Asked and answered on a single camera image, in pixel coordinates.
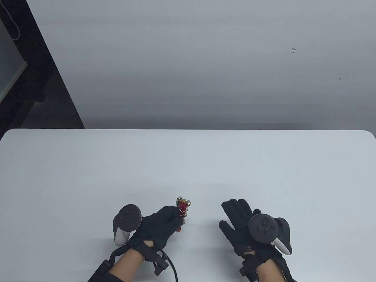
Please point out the person's left hand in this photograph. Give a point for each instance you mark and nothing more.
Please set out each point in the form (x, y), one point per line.
(158, 226)

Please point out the person's right hand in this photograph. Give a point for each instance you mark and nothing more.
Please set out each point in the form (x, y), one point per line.
(238, 214)

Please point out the red handbell with metal bells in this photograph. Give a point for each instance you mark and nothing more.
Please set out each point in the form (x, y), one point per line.
(183, 207)

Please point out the person's left forearm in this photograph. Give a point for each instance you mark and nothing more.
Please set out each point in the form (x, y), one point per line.
(129, 264)

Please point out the person's right forearm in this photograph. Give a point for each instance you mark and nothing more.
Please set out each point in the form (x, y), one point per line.
(271, 271)

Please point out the black and white right controller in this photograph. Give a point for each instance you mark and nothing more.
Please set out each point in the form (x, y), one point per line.
(264, 229)

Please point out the black and white controller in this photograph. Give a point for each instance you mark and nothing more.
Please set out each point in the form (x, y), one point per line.
(264, 229)
(127, 223)

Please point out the black and white left controller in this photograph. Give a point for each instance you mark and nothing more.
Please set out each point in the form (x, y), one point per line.
(127, 223)

